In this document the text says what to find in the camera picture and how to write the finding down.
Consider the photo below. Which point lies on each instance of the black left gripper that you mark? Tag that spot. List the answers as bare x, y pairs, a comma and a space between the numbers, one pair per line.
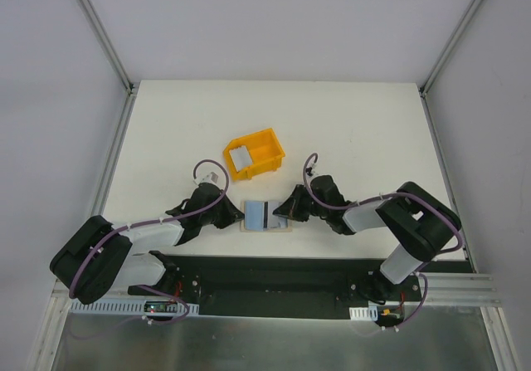
221, 214

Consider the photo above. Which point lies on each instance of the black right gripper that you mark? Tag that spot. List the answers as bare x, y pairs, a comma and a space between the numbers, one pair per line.
297, 204

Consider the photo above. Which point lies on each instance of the beige card holder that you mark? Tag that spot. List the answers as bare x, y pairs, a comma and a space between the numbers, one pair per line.
288, 228

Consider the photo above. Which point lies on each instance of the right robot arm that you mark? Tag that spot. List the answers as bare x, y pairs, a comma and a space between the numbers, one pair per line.
423, 226

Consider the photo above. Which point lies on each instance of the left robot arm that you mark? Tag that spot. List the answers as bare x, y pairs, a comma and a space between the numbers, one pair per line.
100, 257

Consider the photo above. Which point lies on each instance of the yellow plastic bin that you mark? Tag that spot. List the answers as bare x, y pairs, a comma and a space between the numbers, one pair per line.
265, 150

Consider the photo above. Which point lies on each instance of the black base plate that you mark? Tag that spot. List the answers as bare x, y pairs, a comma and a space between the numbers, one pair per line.
295, 288

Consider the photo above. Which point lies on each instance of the white cable duct right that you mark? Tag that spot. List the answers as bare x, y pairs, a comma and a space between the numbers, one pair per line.
369, 313

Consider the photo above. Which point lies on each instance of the white cable duct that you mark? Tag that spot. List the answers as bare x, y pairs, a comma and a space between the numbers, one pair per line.
369, 313
163, 308

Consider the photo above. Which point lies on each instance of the left aluminium post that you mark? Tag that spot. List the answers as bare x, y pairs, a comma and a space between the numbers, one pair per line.
102, 37

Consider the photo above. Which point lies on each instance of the aluminium post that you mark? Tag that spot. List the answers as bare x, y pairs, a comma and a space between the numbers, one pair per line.
102, 37
451, 44

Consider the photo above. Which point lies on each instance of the white cable duct left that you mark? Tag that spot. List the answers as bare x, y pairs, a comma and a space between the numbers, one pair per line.
163, 308

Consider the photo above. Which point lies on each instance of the right aluminium post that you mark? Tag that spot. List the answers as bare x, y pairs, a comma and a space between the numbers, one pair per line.
451, 44

